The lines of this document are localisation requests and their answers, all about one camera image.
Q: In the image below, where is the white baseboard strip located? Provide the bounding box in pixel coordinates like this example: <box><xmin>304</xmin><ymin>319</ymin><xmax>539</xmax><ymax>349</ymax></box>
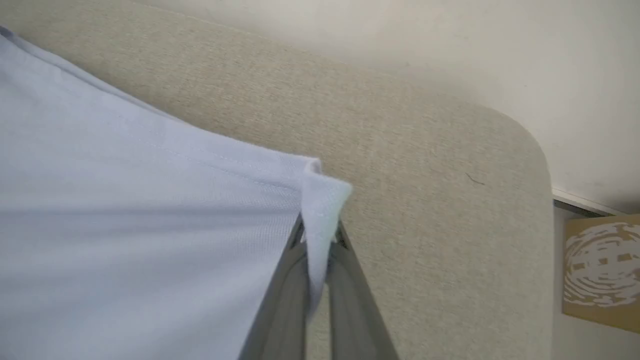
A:
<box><xmin>552</xmin><ymin>188</ymin><xmax>627</xmax><ymax>219</ymax></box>

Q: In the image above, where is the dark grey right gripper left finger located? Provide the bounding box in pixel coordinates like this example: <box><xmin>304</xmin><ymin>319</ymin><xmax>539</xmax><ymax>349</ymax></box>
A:
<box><xmin>238</xmin><ymin>214</ymin><xmax>308</xmax><ymax>360</ymax></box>

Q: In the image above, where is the brown cardboard box white print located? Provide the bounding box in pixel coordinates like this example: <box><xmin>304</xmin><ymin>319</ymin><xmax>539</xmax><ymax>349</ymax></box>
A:
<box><xmin>562</xmin><ymin>214</ymin><xmax>640</xmax><ymax>335</ymax></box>

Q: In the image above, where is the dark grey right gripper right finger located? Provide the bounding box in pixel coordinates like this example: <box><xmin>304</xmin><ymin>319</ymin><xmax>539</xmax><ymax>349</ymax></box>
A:
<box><xmin>326</xmin><ymin>220</ymin><xmax>400</xmax><ymax>360</ymax></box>

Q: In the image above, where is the light blue and white garment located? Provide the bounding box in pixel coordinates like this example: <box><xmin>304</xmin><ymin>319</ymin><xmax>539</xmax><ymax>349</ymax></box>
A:
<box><xmin>0</xmin><ymin>25</ymin><xmax>354</xmax><ymax>360</ymax></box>

